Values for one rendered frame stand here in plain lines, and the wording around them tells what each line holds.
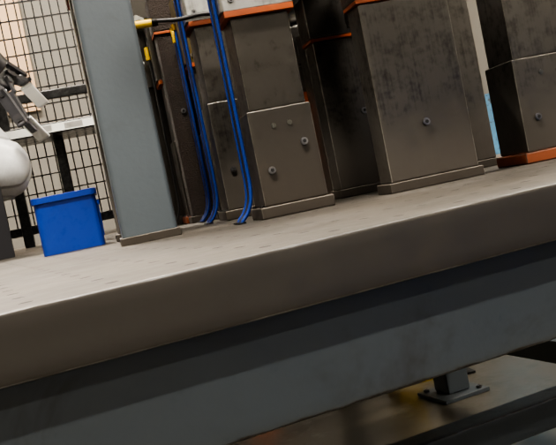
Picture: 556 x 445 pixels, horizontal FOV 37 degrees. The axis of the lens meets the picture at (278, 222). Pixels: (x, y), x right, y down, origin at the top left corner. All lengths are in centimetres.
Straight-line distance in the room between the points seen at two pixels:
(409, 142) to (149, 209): 33
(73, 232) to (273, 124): 45
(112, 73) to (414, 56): 37
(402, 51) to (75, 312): 63
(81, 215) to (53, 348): 85
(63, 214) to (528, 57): 71
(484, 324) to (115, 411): 27
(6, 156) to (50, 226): 69
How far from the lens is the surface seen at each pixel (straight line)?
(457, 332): 61
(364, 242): 52
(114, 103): 105
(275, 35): 99
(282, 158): 97
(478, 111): 130
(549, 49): 111
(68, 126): 237
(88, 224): 130
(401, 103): 98
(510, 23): 109
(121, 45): 106
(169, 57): 148
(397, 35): 100
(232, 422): 54
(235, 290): 49
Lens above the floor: 74
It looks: 3 degrees down
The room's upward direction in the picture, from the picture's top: 11 degrees counter-clockwise
